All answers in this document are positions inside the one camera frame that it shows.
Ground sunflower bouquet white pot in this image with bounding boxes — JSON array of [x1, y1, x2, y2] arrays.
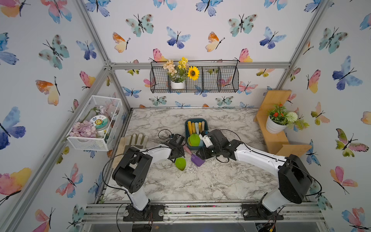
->
[[163, 57, 201, 90]]

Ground potted red flowers white pot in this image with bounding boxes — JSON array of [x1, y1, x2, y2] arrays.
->
[[266, 103, 310, 134]]

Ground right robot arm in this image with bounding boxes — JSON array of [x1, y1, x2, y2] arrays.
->
[[197, 130, 314, 215]]

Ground green trowel yellow handle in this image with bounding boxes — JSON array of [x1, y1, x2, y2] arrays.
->
[[175, 158, 187, 171], [187, 121, 201, 147]]

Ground yellow plastic scoop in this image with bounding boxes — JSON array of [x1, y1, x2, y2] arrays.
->
[[191, 122, 196, 134]]

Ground wooden corner shelf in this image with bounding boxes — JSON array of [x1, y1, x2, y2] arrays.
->
[[254, 90, 311, 157]]

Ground pink artificial flowers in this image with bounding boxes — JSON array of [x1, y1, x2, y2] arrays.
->
[[69, 120, 97, 138]]

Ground round green tin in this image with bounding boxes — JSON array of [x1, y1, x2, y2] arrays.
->
[[89, 115, 109, 131]]

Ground purple shovel pink handle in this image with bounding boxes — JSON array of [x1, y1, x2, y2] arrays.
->
[[183, 145, 205, 167]]

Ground black wire wall basket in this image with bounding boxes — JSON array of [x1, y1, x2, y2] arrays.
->
[[148, 60, 240, 96]]

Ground teal plastic storage box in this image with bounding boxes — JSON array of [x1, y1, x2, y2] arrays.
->
[[185, 118, 209, 150]]

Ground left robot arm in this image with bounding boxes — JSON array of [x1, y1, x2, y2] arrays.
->
[[112, 134, 185, 211]]

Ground light blue trowel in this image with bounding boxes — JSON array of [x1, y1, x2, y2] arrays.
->
[[195, 122, 200, 134]]

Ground white wire side basket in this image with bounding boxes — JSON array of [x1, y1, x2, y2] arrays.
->
[[66, 95, 123, 151]]

